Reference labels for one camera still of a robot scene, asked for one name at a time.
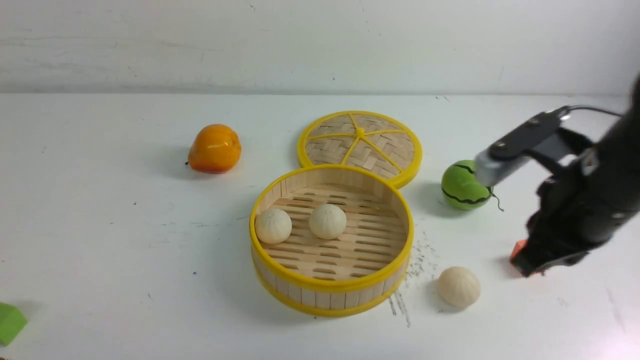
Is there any yellow woven bamboo steamer lid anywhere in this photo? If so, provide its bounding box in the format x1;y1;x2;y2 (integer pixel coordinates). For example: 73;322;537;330
296;111;423;189

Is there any green toy watermelon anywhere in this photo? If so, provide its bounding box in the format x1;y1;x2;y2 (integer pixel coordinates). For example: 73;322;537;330
440;159;504;212

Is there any orange toy pear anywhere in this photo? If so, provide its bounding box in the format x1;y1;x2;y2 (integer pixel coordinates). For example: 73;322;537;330
186;123;243;174

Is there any orange foam cube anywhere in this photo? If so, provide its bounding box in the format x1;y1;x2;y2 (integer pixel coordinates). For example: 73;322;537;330
509;239;546;278

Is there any yellow rimmed bamboo steamer tray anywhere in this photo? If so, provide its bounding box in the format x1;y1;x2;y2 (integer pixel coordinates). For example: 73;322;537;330
248;164;415;317

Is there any black camera cable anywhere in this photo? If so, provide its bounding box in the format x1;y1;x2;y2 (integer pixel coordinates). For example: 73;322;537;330
560;105;624;119

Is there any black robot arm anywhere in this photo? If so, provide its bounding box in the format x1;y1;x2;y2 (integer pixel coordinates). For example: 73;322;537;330
509;83;639;277

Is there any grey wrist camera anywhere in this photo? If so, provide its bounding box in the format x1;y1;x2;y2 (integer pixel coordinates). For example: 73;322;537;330
474;105;594;187

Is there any green foam block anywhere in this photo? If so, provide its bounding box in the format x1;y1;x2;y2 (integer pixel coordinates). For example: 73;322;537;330
0;302;28;347

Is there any white bun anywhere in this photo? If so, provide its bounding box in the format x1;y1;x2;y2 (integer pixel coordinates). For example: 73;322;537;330
254;208;293;244
436;266;482;309
308;203;347;240

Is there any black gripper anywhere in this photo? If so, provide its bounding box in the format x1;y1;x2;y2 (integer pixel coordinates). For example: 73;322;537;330
509;150;639;277

